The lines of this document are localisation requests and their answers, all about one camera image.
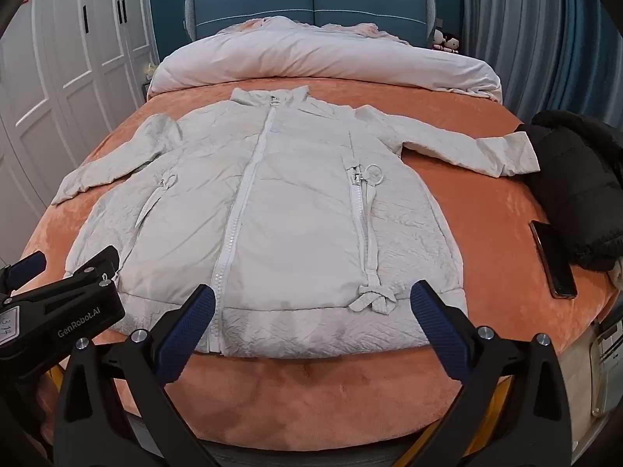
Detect white plastic box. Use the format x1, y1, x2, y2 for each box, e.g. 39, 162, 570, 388
590, 320, 623, 419

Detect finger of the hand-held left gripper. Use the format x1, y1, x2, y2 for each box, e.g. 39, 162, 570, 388
0, 251, 48, 297
64, 246, 121, 284

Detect black white plush dolls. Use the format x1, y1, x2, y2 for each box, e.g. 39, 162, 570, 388
431, 28, 461, 53

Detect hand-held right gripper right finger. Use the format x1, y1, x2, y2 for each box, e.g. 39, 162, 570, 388
410, 279, 572, 467

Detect black puffer jacket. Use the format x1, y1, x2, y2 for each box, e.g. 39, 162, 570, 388
516, 109, 623, 270

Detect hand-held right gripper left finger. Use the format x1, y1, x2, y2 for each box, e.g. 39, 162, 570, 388
53, 283, 217, 467

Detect blue padded headboard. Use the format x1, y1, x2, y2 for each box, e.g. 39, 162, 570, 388
184, 0, 439, 42

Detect white panelled wardrobe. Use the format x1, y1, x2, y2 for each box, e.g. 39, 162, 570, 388
0, 0, 159, 254

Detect grey blue curtain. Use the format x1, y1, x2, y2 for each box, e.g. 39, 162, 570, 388
462, 0, 623, 122

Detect white zip-up jacket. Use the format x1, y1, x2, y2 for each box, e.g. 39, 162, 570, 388
51, 85, 541, 358

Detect black smartphone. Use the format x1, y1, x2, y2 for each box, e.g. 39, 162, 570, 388
530, 220, 578, 299

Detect pale pink duvet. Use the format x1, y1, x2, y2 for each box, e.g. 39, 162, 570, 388
147, 16, 502, 103

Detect orange bed sheet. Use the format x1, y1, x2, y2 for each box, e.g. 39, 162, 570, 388
22, 75, 619, 453

